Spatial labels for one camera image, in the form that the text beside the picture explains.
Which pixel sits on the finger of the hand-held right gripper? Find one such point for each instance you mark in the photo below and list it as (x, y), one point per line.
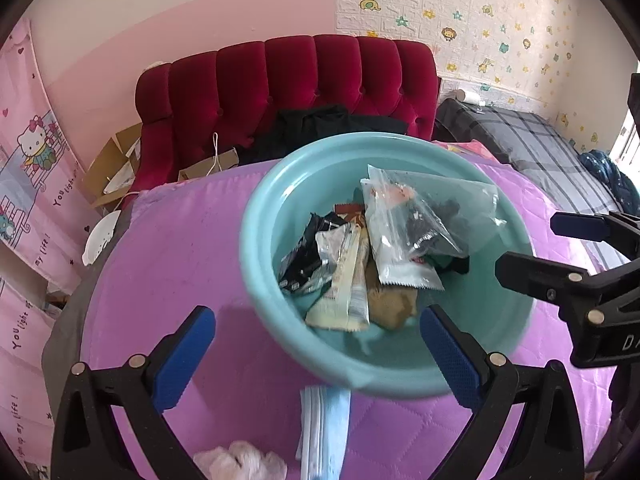
(575, 225)
(525, 272)

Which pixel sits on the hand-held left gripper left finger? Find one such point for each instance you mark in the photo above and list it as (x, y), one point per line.
(182, 360)

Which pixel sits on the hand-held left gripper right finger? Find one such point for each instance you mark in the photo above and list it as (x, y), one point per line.
(450, 360)

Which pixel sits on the white snack packet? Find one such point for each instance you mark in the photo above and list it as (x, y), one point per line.
(400, 270)

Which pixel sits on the clear plastic bag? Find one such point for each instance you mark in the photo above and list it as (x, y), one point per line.
(450, 200)

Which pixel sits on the brown beige snack packet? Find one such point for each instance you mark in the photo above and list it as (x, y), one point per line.
(345, 285)

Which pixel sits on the black silver snack wrapper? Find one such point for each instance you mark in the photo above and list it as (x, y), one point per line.
(305, 255)

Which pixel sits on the teal plastic basin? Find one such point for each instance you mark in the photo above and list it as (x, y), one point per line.
(270, 220)

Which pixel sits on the dark blue cloth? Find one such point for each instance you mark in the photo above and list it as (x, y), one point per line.
(607, 175)

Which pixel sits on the dark wrapper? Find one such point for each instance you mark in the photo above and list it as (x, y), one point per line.
(452, 264)

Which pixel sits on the brown flat packet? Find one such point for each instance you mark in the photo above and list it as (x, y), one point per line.
(392, 305)

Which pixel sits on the grey plaid bed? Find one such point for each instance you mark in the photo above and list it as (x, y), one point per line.
(525, 135)

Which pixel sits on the crumpled white tissue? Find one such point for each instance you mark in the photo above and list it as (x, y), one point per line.
(240, 462)

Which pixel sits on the blue face mask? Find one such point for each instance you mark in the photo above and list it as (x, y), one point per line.
(325, 430)

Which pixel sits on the white roll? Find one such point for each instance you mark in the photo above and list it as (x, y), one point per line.
(467, 96)

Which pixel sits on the brown paper bag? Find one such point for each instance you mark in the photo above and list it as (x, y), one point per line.
(220, 162)

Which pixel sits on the cardboard box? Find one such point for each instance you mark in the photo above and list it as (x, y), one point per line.
(112, 160)

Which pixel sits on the pink cartoon curtain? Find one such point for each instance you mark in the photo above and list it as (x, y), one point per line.
(30, 170)

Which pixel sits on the black cloth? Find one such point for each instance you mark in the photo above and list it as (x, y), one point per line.
(310, 130)

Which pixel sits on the red tufted sofa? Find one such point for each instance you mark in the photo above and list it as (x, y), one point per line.
(300, 75)

